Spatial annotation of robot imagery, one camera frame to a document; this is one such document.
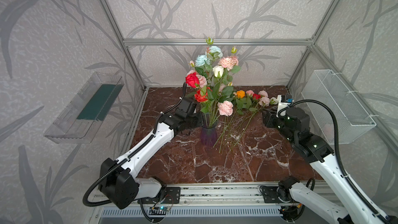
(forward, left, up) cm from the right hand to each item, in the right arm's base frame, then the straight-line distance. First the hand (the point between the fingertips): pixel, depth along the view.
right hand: (266, 105), depth 70 cm
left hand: (+1, +28, -10) cm, 30 cm away
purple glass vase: (-2, +27, -23) cm, 35 cm away
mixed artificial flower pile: (+9, +10, -31) cm, 34 cm away
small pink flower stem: (-2, +19, +2) cm, 20 cm away
